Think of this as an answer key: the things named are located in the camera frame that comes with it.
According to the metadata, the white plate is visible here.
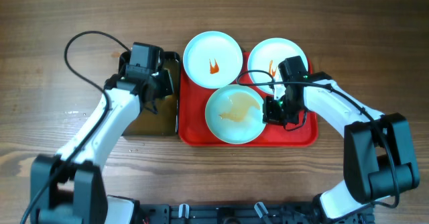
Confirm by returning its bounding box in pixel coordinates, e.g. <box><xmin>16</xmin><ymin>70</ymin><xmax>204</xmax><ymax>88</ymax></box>
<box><xmin>183</xmin><ymin>31</ymin><xmax>243</xmax><ymax>89</ymax></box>
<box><xmin>247</xmin><ymin>38</ymin><xmax>308</xmax><ymax>83</ymax></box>
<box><xmin>204</xmin><ymin>85</ymin><xmax>266</xmax><ymax>145</ymax></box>

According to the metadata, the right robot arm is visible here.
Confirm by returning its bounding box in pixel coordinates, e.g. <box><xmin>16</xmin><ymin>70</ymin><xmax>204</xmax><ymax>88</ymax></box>
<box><xmin>263</xmin><ymin>56</ymin><xmax>420</xmax><ymax>223</ymax></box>

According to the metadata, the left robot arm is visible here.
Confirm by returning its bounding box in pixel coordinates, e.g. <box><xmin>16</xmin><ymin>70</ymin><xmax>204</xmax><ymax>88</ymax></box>
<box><xmin>21</xmin><ymin>43</ymin><xmax>174</xmax><ymax>223</ymax></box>

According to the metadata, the black water tray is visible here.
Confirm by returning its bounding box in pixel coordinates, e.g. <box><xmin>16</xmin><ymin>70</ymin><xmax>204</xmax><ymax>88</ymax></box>
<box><xmin>123</xmin><ymin>52</ymin><xmax>181</xmax><ymax>137</ymax></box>

